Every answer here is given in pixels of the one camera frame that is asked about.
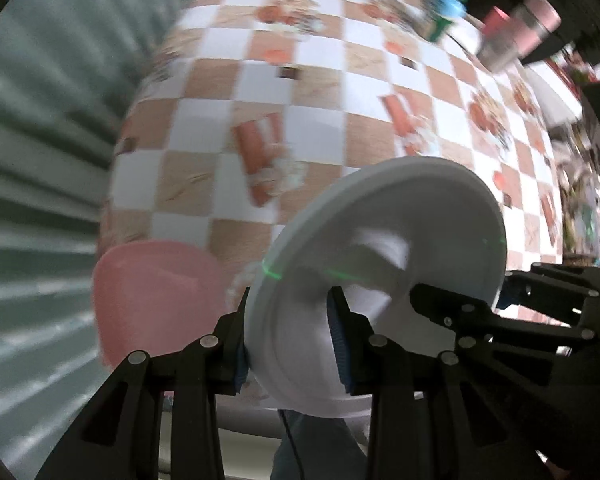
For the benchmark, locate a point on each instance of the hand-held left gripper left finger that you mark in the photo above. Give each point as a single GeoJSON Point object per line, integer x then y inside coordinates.
{"type": "Point", "coordinates": [240, 380]}

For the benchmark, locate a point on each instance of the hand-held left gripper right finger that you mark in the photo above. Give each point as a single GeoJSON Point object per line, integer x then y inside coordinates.
{"type": "Point", "coordinates": [339, 345]}

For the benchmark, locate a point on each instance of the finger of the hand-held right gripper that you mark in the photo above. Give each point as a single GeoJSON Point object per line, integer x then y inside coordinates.
{"type": "Point", "coordinates": [455, 310]}
{"type": "Point", "coordinates": [555, 285]}

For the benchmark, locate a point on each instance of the white plate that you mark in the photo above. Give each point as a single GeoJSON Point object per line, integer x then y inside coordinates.
{"type": "Point", "coordinates": [380, 210]}

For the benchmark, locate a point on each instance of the pink bowl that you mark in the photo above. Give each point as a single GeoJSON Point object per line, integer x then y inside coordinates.
{"type": "Point", "coordinates": [150, 290]}

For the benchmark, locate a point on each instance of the pile of colourful goods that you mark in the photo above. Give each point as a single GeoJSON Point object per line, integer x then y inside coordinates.
{"type": "Point", "coordinates": [585, 200]}

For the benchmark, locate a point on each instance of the blue jeans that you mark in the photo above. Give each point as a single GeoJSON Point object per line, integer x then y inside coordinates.
{"type": "Point", "coordinates": [325, 450]}

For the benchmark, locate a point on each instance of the checkered printed tablecloth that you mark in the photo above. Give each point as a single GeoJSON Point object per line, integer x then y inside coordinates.
{"type": "Point", "coordinates": [330, 85]}

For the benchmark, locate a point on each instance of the pink lidded clear jar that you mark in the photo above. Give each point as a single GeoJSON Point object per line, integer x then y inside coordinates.
{"type": "Point", "coordinates": [530, 22]}

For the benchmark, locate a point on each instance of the pink cup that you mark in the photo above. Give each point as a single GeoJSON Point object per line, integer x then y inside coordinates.
{"type": "Point", "coordinates": [495, 20]}

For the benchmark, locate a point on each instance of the green capped bottle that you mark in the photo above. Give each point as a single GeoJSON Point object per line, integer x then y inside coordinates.
{"type": "Point", "coordinates": [447, 10]}

